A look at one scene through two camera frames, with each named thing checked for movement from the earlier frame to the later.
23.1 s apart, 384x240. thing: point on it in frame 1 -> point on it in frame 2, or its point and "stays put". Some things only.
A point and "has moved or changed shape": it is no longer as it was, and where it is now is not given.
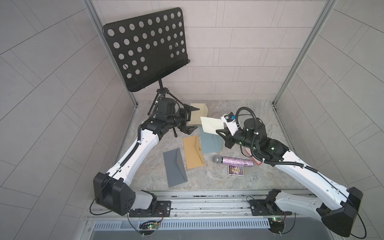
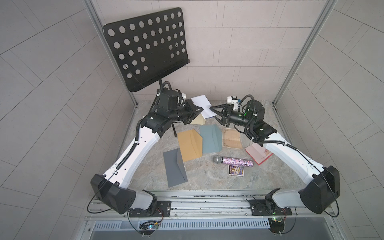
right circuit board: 276,224 stays put
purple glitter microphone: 233,161 stays put
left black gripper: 184,115 -> 190,114
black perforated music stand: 150,48 stays put
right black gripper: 228,139 -> 228,118
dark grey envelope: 175,171 stays put
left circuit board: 147,229 stays put
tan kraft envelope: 194,156 has moved or changed shape
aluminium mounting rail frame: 214,206 stays put
